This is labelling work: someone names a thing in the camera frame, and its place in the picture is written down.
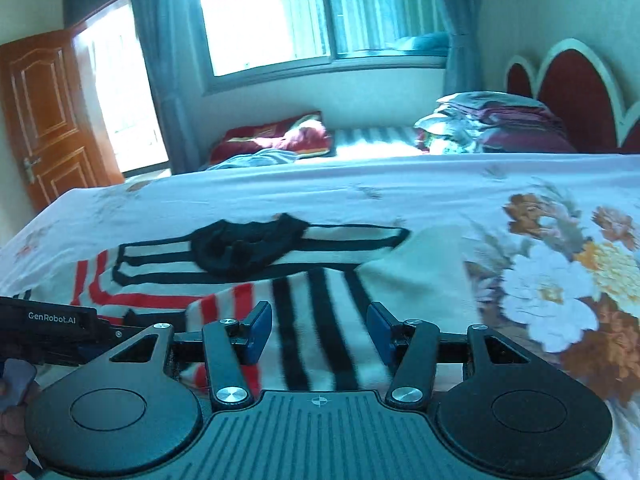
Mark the striped knit sweater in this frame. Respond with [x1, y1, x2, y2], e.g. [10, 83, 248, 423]
[21, 214, 480, 391]

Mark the person's left hand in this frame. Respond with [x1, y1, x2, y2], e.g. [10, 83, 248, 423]
[1, 359, 39, 474]

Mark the floral white bed sheet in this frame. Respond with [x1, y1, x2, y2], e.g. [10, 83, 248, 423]
[1, 155, 639, 479]

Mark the brown wooden door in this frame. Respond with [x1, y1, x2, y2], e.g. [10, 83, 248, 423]
[1, 29, 124, 211]

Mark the blue striped cloth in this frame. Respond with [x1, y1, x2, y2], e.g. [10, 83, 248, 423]
[202, 148, 299, 171]

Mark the striped mattress cover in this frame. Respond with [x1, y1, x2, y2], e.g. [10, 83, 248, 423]
[294, 126, 426, 164]

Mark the red and white headboard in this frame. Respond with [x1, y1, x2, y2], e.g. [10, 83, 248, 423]
[504, 38, 639, 155]

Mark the sliding glass window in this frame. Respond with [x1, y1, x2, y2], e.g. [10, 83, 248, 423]
[196, 0, 449, 93]

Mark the left blue curtain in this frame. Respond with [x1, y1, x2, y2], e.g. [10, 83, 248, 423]
[130, 0, 200, 174]

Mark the blue curtain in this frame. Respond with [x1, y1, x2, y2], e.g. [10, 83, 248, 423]
[130, 0, 200, 174]
[437, 0, 483, 94]

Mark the right blue curtain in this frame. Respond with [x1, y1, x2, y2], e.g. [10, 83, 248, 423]
[437, 0, 483, 94]

